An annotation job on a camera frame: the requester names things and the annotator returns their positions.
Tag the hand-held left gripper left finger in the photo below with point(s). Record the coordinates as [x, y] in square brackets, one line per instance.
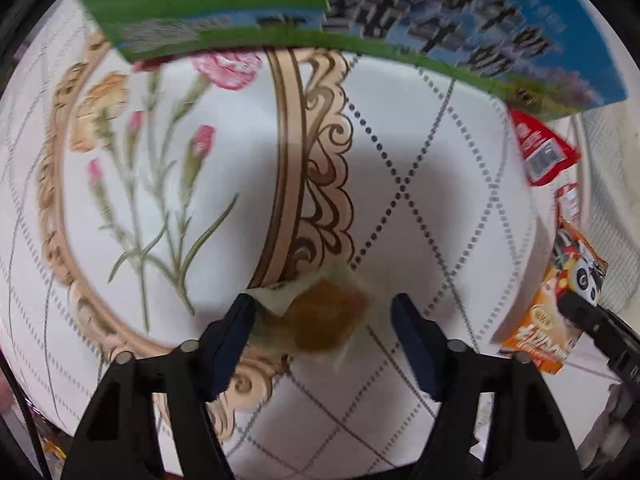
[234, 340]

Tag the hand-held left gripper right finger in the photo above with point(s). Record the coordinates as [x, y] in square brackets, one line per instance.
[416, 345]

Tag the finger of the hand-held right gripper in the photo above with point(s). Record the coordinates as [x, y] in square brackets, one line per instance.
[595, 327]

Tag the orange panda snack packet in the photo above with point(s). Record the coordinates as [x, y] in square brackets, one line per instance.
[555, 310]

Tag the small brown pastry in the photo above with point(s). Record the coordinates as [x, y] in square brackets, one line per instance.
[320, 316]

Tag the printed cardboard box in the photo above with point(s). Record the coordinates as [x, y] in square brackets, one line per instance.
[450, 15]

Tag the white quilted flower blanket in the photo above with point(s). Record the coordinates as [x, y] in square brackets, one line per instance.
[425, 220]

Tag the red white sausage stick packet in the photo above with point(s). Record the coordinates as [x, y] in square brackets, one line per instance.
[568, 202]

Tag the small red snack packet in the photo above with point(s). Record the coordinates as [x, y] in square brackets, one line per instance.
[540, 147]

